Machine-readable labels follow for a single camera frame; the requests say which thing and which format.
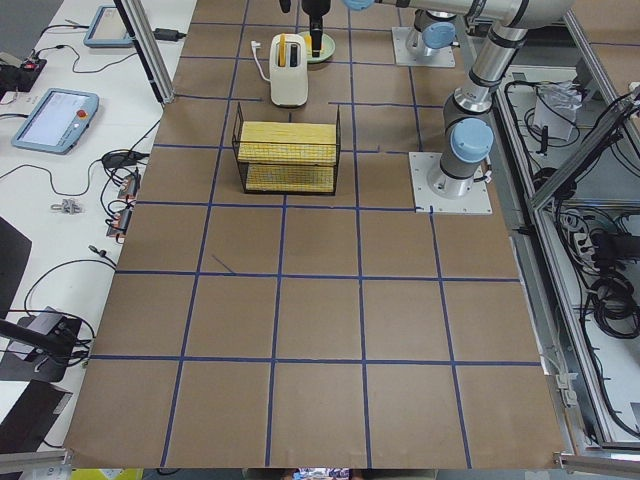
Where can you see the white toaster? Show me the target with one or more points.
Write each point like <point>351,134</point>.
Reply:
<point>289,85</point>

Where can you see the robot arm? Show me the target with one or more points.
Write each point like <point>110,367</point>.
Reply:
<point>469,139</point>
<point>422,19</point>

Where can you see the bread slice in toaster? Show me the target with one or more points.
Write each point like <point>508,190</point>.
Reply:
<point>282,50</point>

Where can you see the light green plate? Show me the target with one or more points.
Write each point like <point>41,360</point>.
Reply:
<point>327,48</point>

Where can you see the black power adapter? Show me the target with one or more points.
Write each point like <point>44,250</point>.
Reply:
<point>164,34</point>

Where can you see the wooden shelf block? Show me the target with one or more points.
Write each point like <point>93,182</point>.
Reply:
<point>287,150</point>

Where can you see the far blue teach pendant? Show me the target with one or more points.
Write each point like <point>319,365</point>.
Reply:
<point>107,30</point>

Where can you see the blue teach pendant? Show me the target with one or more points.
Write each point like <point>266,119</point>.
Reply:
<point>107,30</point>
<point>57,122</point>

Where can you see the near blue teach pendant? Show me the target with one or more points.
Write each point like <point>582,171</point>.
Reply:
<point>57,122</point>

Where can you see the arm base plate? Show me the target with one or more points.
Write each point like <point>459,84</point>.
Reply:
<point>430,48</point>
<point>435,192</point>

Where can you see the aluminium frame post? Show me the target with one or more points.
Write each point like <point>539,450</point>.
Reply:
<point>139,30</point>

